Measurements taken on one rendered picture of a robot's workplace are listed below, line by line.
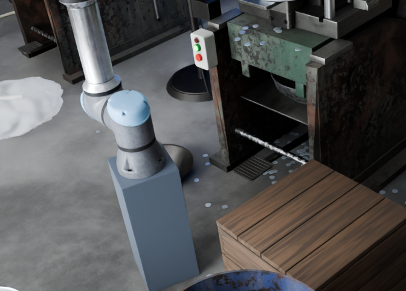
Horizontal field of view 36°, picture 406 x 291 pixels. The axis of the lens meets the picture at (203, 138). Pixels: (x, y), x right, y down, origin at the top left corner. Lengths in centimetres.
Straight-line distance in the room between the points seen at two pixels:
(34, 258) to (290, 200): 102
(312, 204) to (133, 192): 52
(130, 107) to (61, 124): 140
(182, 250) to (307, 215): 47
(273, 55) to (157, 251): 76
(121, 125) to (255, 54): 65
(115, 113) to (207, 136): 108
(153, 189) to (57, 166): 104
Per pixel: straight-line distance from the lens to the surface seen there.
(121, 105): 176
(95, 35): 178
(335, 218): 177
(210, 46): 223
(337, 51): 198
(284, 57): 210
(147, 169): 183
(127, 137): 178
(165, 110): 303
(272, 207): 182
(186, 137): 280
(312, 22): 209
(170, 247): 201
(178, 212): 194
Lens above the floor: 153
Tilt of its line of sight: 34 degrees down
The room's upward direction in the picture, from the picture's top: 9 degrees counter-clockwise
